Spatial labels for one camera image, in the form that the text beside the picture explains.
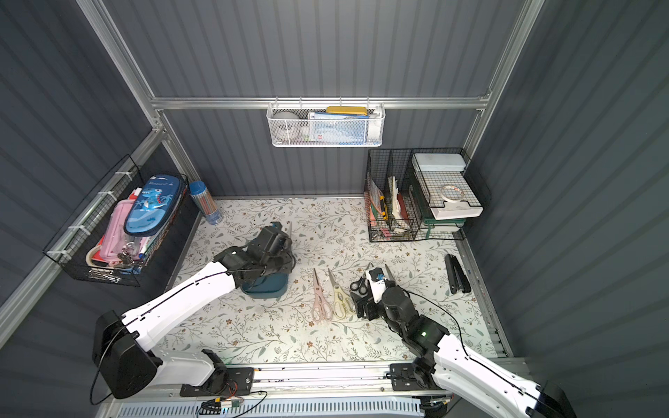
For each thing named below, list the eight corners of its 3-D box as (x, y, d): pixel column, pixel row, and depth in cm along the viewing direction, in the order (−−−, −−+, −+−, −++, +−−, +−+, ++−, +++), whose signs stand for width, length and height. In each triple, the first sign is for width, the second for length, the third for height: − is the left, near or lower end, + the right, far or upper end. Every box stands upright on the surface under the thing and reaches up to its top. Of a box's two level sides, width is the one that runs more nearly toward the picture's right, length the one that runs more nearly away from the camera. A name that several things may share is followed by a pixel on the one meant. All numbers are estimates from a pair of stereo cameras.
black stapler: (451, 293, 92) (454, 290, 90) (441, 257, 102) (443, 253, 100) (470, 293, 92) (473, 290, 90) (457, 257, 102) (460, 253, 100)
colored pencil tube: (205, 226, 113) (184, 194, 98) (211, 212, 118) (192, 180, 103) (220, 226, 113) (201, 194, 98) (225, 212, 118) (208, 180, 103)
